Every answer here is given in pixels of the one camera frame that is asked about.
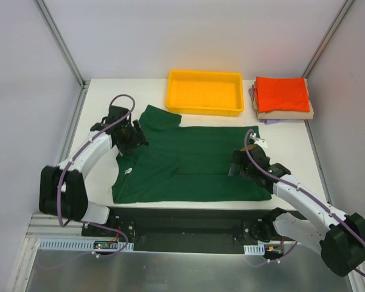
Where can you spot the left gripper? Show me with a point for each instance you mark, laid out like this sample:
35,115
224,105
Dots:
137,134

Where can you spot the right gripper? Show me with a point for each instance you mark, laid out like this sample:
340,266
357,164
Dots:
237,164

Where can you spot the green t-shirt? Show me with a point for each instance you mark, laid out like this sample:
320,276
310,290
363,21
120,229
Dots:
183,164

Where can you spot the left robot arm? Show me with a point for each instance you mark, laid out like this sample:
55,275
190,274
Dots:
62,187

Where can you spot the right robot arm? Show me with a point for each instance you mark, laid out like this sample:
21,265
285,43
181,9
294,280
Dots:
339,238

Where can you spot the yellow plastic tray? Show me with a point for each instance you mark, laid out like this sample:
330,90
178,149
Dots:
205,93

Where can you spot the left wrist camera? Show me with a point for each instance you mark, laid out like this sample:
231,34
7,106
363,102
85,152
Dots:
115,113

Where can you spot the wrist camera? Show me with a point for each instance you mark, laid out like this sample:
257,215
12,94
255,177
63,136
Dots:
115,113
253,139

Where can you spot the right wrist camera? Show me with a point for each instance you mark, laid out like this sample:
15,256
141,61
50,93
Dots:
253,139

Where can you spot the left aluminium frame post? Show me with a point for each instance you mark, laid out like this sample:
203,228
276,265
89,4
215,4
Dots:
59,41

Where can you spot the aluminium frame post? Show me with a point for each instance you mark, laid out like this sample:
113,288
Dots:
59,41
328,36

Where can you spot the right white cable duct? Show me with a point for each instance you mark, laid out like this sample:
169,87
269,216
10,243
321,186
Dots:
254,250

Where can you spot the white cable duct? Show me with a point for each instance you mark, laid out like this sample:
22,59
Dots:
66,244
254,250

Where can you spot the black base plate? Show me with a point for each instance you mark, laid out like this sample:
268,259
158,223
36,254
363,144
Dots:
198,241

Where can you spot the front aluminium rail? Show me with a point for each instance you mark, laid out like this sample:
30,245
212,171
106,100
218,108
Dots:
48,225

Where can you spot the left white cable duct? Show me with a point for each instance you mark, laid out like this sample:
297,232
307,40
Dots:
66,244

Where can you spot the right aluminium frame post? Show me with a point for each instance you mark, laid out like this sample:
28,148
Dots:
328,36

